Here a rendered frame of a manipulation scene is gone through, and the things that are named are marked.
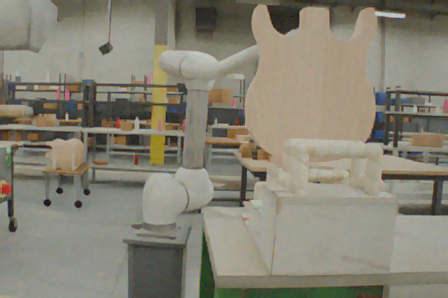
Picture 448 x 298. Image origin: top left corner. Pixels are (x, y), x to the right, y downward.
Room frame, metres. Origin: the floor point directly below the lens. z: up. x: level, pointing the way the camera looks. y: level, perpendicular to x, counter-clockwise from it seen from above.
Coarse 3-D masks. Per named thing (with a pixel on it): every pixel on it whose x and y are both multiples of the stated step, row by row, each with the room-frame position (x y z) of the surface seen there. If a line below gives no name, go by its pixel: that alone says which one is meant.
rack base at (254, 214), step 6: (252, 204) 0.99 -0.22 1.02; (258, 204) 0.98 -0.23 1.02; (252, 210) 0.98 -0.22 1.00; (258, 210) 0.92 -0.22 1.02; (252, 216) 0.98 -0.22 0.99; (258, 216) 0.90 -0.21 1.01; (252, 222) 0.97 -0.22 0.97; (258, 222) 0.89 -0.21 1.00; (252, 228) 0.96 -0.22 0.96; (258, 228) 0.89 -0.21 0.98; (252, 234) 0.96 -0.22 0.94; (258, 234) 0.88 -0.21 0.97; (258, 240) 0.88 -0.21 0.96; (258, 246) 0.87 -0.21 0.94
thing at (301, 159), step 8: (296, 152) 0.74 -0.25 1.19; (304, 152) 0.73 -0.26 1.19; (296, 160) 0.74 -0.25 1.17; (304, 160) 0.73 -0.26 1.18; (296, 168) 0.74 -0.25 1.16; (304, 168) 0.73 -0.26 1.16; (296, 176) 0.74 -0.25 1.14; (304, 176) 0.73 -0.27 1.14; (304, 184) 0.73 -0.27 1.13; (296, 192) 0.74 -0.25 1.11; (304, 192) 0.74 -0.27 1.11
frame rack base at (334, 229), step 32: (288, 192) 0.76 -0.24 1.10; (320, 192) 0.77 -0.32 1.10; (352, 192) 0.77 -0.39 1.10; (384, 192) 0.77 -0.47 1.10; (288, 224) 0.72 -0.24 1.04; (320, 224) 0.72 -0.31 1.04; (352, 224) 0.72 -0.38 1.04; (384, 224) 0.72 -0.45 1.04; (288, 256) 0.72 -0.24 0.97; (320, 256) 0.72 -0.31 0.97; (352, 256) 0.72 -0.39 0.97; (384, 256) 0.72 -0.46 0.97
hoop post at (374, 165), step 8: (368, 160) 0.74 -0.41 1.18; (376, 160) 0.73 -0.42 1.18; (368, 168) 0.74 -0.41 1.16; (376, 168) 0.73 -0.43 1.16; (368, 176) 0.74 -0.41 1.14; (376, 176) 0.73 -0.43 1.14; (368, 184) 0.74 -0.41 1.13; (376, 184) 0.73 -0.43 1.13; (368, 192) 0.74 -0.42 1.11; (376, 192) 0.73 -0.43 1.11
